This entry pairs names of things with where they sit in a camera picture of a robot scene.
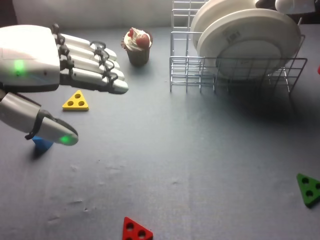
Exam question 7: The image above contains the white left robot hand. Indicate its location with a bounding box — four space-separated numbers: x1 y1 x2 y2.
0 23 129 146

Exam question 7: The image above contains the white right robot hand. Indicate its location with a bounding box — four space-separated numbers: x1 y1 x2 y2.
254 0 317 13

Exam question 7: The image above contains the yellow triangle block with holes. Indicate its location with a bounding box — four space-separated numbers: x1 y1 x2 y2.
62 89 90 112

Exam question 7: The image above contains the small blue block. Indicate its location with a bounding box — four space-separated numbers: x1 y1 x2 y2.
31 134 55 153

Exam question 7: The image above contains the chocolate cupcake with cream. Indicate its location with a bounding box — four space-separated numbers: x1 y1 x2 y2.
121 27 154 67

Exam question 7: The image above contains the green triangle block with holes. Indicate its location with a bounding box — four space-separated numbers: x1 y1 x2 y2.
296 172 320 209

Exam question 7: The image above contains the red triangle block with holes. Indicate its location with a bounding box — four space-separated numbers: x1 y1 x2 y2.
122 216 155 240

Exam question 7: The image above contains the silver wire dish rack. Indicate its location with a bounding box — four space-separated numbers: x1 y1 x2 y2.
169 0 308 94

